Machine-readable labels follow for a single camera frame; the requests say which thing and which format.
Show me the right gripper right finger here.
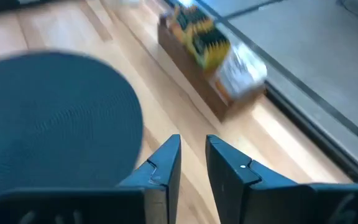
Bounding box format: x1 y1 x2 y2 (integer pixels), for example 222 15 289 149
206 134 262 224

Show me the round dark woven placemat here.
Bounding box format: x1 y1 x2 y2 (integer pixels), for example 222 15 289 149
0 51 144 224

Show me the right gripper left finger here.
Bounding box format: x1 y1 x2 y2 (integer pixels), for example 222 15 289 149
118 134 182 224

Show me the yellow dark tea bag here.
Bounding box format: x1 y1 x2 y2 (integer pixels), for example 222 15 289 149
169 4 216 40

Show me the wooden tea organizer box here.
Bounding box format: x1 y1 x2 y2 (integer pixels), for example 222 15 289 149
157 4 269 122

